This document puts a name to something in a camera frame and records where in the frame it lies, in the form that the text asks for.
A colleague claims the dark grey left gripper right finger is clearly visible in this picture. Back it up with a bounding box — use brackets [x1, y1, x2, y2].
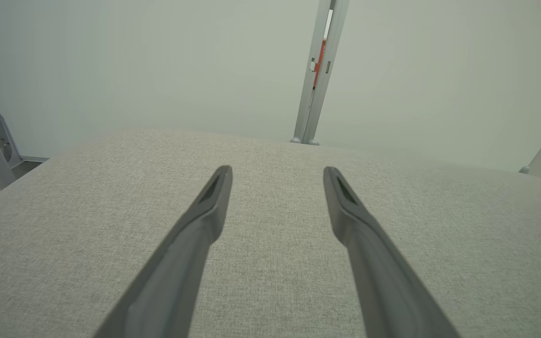
[323, 166, 462, 338]

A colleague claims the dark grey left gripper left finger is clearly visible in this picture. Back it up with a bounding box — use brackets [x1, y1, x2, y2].
[93, 165, 233, 338]

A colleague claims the grey fabric sofa cushion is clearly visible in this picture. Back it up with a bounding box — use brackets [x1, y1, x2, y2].
[0, 128, 541, 338]

